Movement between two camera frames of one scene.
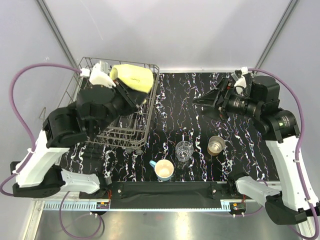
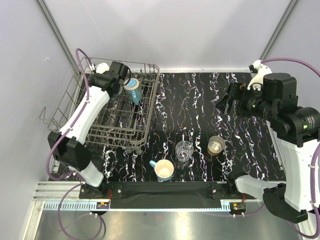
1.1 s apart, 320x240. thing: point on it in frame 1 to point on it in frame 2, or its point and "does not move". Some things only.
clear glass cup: (184, 150) does not move
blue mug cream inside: (164, 169) does not move
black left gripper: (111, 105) to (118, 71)
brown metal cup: (216, 144) does not move
